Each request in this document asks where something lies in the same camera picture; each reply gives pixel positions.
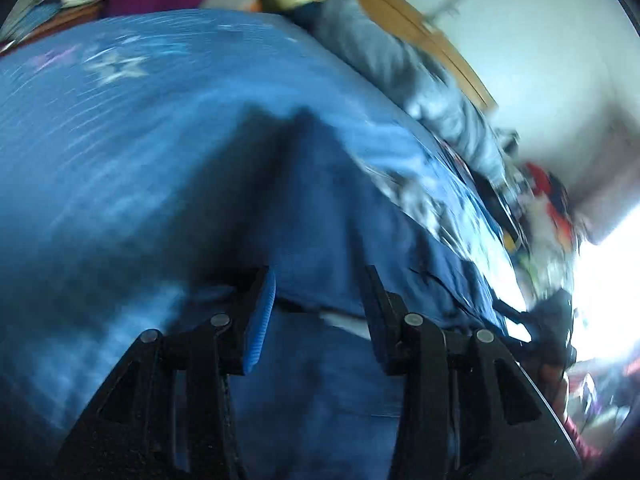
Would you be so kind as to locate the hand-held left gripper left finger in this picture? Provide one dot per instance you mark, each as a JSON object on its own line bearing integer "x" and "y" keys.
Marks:
{"x": 260, "y": 320}

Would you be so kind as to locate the dark blue garment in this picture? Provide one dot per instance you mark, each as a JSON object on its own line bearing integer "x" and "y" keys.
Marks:
{"x": 320, "y": 220}

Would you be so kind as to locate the pile of quilts and bedding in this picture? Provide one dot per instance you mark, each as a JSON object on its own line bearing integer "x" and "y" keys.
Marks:
{"x": 545, "y": 220}

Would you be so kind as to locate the blue star-print bedsheet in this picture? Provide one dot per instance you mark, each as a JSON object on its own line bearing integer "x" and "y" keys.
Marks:
{"x": 115, "y": 170}

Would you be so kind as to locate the wooden headboard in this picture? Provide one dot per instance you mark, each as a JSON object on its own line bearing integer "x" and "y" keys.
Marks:
{"x": 420, "y": 30}

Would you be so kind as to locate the grey duvet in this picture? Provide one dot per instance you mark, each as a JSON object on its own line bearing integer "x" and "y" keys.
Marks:
{"x": 400, "y": 70}

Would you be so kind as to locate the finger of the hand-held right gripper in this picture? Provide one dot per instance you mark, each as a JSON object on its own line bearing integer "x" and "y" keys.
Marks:
{"x": 512, "y": 312}

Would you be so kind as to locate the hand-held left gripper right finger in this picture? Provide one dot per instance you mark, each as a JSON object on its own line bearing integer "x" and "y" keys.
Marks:
{"x": 376, "y": 312}

